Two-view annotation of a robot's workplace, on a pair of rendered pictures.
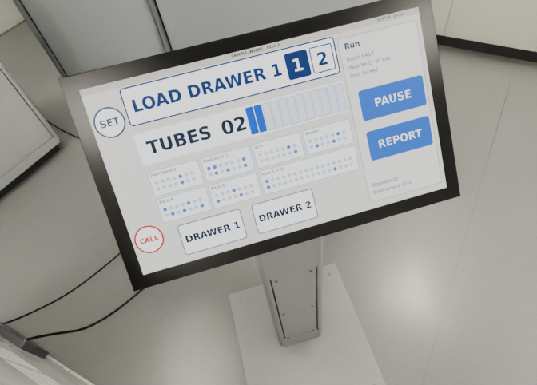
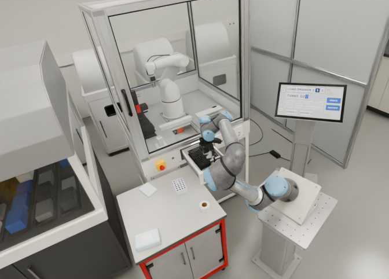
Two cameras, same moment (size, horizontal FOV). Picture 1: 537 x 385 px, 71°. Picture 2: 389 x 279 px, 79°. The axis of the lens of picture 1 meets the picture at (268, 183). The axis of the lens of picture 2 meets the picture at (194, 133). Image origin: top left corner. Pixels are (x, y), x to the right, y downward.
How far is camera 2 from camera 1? 171 cm
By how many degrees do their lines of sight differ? 30
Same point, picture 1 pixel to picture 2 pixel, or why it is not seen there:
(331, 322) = not seen: hidden behind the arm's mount
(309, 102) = (317, 96)
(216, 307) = (270, 169)
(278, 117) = (310, 97)
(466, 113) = not seen: outside the picture
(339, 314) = not seen: hidden behind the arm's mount
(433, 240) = (362, 184)
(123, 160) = (282, 96)
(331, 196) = (315, 113)
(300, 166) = (311, 106)
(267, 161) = (305, 103)
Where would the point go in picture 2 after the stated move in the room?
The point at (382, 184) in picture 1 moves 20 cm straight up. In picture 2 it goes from (326, 114) to (331, 92)
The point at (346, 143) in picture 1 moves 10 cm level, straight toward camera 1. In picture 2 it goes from (321, 105) to (315, 110)
